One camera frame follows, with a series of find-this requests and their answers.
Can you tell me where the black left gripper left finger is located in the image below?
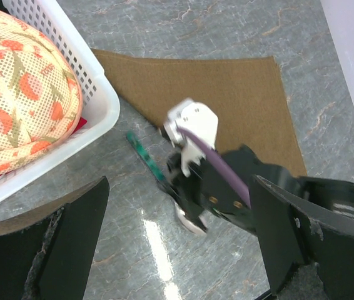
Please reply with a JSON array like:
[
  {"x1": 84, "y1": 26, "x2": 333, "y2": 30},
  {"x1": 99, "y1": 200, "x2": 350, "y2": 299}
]
[{"x1": 0, "y1": 177, "x2": 109, "y2": 299}]

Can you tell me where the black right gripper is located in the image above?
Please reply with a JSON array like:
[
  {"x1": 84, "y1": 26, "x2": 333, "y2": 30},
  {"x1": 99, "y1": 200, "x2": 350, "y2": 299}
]
[{"x1": 157, "y1": 145, "x2": 293, "y2": 233}]

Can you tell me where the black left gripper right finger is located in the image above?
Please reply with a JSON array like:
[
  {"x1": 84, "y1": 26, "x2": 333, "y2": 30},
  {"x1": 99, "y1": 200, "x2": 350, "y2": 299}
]
[{"x1": 250, "y1": 176, "x2": 354, "y2": 299}]

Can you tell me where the green handled metal spoon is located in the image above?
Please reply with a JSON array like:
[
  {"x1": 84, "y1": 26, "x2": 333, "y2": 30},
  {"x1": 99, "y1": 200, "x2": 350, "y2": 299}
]
[{"x1": 125, "y1": 131, "x2": 207, "y2": 236}]

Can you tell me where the brown cloth napkin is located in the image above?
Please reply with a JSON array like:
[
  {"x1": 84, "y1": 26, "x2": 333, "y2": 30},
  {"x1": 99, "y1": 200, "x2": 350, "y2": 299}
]
[{"x1": 94, "y1": 49, "x2": 306, "y2": 175}]

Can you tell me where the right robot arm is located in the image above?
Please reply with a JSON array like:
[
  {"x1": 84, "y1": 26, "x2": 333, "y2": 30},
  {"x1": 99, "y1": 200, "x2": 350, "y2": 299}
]
[{"x1": 159, "y1": 145, "x2": 354, "y2": 234}]

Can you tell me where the red item in basket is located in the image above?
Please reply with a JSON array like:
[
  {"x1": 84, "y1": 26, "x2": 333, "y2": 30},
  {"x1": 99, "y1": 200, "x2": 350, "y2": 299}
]
[{"x1": 0, "y1": 117, "x2": 87, "y2": 177}]

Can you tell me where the orange floral mesh bag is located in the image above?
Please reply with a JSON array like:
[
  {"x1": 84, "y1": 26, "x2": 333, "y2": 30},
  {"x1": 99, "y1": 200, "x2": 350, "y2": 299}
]
[{"x1": 0, "y1": 11, "x2": 83, "y2": 175}]

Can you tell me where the white plastic basket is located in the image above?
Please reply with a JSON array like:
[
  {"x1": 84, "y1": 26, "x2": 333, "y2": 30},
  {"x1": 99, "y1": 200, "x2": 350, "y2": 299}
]
[{"x1": 0, "y1": 0, "x2": 120, "y2": 202}]

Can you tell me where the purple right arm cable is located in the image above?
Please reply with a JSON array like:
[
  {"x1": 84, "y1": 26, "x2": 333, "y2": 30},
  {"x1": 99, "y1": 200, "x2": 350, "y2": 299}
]
[{"x1": 176, "y1": 126, "x2": 252, "y2": 209}]

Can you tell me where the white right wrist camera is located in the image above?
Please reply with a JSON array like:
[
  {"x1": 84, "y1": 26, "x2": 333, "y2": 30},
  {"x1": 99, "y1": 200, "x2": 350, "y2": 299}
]
[{"x1": 163, "y1": 98, "x2": 218, "y2": 177}]

